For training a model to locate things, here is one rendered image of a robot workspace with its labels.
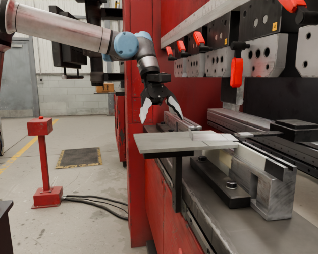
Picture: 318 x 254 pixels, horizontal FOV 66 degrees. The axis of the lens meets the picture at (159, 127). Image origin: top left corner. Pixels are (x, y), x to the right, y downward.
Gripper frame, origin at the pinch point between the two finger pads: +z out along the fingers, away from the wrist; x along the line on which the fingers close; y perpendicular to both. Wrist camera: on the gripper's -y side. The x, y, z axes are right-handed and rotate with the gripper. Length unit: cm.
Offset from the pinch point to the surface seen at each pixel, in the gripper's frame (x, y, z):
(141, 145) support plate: 14.2, -12.3, 9.5
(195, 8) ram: -16.2, -12.6, -36.8
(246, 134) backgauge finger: -18.8, -14.7, 11.2
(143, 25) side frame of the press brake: -21, 40, -72
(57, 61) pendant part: 27, 73, -69
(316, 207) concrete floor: -179, 99, 68
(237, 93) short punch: -12.2, -23.3, 1.3
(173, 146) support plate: 6.8, -15.6, 11.5
